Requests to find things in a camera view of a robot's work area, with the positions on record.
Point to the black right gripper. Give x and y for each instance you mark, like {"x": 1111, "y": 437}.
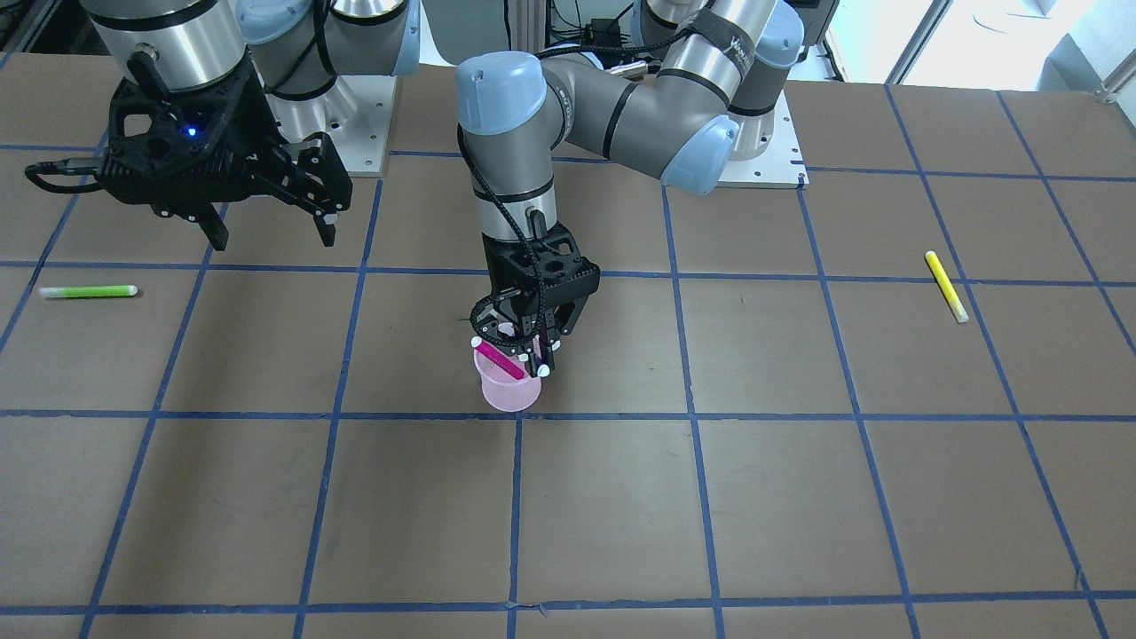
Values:
{"x": 256, "y": 124}

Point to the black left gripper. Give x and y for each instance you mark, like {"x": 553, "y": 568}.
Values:
{"x": 502, "y": 268}

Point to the pink marker pen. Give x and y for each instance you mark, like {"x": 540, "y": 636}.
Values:
{"x": 490, "y": 352}

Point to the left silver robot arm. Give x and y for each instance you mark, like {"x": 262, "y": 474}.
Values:
{"x": 725, "y": 67}

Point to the pink mesh cup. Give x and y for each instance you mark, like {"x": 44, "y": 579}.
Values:
{"x": 501, "y": 391}

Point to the green marker pen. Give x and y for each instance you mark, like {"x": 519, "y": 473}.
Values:
{"x": 87, "y": 292}

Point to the black power adapter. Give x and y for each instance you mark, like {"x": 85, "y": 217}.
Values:
{"x": 603, "y": 32}

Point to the yellow marker pen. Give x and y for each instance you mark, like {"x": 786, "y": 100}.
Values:
{"x": 946, "y": 286}

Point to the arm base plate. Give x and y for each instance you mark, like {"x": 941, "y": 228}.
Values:
{"x": 355, "y": 151}
{"x": 766, "y": 152}

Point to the aluminium frame post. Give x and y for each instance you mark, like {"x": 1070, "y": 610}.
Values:
{"x": 527, "y": 24}

